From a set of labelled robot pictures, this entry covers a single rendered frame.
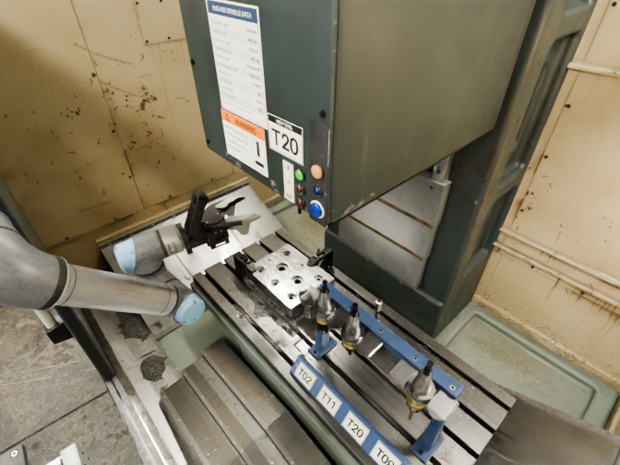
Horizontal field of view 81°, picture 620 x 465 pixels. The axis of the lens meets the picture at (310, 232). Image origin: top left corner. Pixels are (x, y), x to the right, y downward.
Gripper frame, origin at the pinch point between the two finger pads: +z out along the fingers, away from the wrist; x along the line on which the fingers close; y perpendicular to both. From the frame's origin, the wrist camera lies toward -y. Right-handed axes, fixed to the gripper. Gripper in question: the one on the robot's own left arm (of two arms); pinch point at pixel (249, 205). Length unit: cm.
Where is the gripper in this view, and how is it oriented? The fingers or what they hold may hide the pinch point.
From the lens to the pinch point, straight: 102.6
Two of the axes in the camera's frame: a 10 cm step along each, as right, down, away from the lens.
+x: 5.2, 5.4, -6.6
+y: 0.4, 7.6, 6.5
